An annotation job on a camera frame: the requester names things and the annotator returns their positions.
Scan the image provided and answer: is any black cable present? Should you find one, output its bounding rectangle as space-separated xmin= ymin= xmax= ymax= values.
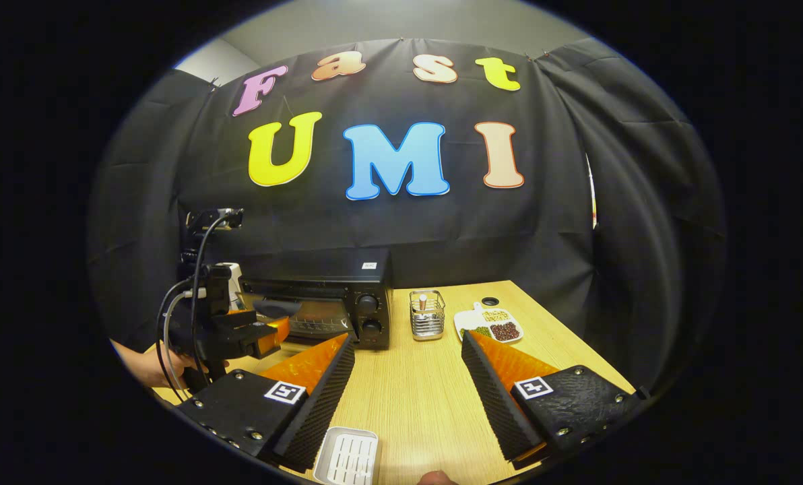
xmin=155 ymin=212 xmax=235 ymax=403

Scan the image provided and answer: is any white slotted tray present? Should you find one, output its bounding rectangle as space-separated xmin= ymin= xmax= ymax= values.
xmin=313 ymin=426 xmax=381 ymax=485

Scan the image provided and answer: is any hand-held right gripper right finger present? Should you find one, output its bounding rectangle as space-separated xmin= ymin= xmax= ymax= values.
xmin=460 ymin=329 xmax=647 ymax=470

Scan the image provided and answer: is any metal wire basket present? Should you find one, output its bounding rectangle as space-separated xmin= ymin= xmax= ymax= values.
xmin=409 ymin=289 xmax=447 ymax=342

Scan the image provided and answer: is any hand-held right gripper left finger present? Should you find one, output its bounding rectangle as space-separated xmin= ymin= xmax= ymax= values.
xmin=174 ymin=333 xmax=356 ymax=474

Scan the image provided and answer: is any black electric oven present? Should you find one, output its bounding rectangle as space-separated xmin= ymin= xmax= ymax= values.
xmin=238 ymin=247 xmax=395 ymax=350

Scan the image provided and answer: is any white divided bean plate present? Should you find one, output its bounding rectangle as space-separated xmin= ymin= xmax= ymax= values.
xmin=453 ymin=302 xmax=525 ymax=345

